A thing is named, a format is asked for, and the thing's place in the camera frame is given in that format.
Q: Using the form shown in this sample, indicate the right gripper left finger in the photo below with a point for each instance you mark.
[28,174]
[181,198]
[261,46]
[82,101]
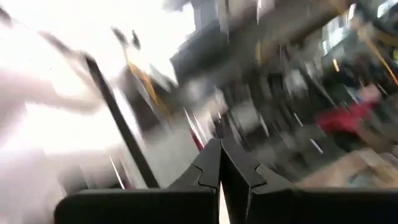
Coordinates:
[140,207]

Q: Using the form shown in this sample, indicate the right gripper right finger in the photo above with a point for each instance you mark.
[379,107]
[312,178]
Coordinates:
[311,208]

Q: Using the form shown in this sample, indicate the red blurred object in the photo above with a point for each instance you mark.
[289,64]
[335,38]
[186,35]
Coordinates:
[342,119]

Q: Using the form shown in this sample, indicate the black metal table frame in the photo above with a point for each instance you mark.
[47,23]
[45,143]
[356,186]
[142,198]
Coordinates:
[121,124]

